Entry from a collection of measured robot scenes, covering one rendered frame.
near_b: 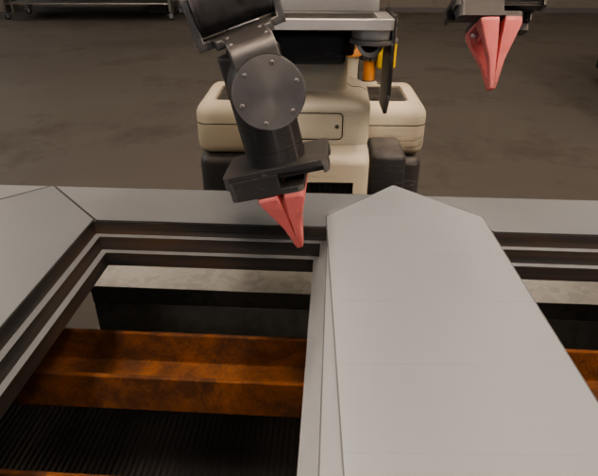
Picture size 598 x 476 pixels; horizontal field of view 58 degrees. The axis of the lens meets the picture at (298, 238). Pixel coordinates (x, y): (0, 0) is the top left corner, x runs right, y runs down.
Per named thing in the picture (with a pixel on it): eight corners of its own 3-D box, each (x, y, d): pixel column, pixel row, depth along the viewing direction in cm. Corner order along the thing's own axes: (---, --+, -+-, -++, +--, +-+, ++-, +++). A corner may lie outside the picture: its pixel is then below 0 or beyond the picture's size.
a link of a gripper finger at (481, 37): (544, 83, 60) (547, -3, 59) (479, 82, 60) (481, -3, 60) (521, 96, 67) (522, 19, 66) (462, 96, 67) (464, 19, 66)
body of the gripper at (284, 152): (331, 177, 50) (313, 98, 47) (227, 197, 52) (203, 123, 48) (332, 153, 56) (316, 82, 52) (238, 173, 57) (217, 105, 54)
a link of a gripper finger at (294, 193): (321, 257, 54) (299, 170, 50) (252, 268, 55) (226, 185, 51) (322, 226, 60) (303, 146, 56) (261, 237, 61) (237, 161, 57)
